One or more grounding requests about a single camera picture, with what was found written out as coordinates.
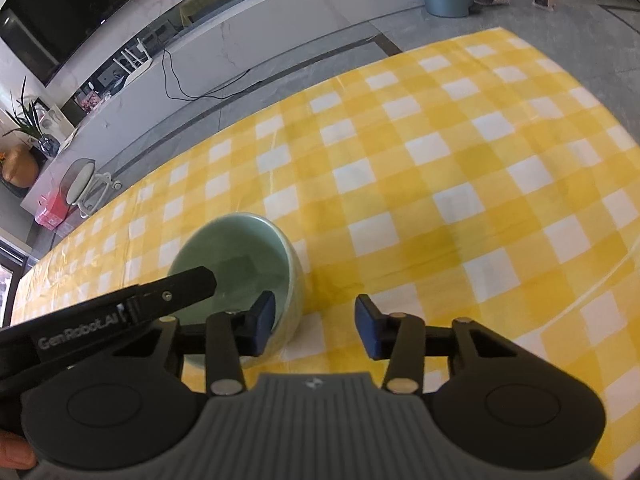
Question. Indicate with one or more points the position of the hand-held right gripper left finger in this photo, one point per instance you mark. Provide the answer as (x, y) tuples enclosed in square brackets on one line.
[(264, 321)]

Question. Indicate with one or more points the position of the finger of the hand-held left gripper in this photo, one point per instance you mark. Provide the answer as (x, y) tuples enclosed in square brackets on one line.
[(185, 285)]

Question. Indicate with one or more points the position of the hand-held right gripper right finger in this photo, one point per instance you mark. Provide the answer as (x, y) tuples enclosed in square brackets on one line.
[(365, 325)]

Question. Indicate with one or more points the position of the green ceramic bowl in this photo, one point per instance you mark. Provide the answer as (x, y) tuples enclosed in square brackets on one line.
[(235, 250)]

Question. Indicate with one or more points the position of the person's left hand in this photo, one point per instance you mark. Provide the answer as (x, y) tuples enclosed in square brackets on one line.
[(14, 452)]

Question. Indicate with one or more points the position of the yellow checked tablecloth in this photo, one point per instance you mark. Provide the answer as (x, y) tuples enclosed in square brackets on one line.
[(450, 185)]

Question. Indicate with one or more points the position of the brown round vase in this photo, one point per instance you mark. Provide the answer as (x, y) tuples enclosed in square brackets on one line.
[(20, 167)]

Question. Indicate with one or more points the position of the pink patterned box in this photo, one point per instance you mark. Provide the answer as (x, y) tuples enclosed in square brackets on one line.
[(90, 102)]

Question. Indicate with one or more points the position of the green potted plant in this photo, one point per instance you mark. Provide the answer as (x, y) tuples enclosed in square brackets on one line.
[(27, 120)]

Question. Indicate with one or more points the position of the white router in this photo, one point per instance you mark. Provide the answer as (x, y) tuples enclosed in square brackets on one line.
[(132, 57)]

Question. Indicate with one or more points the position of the white marble television cabinet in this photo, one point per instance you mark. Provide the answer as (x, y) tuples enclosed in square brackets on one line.
[(225, 30)]

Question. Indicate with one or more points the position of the black television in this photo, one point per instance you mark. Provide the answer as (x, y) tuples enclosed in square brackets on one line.
[(75, 10)]

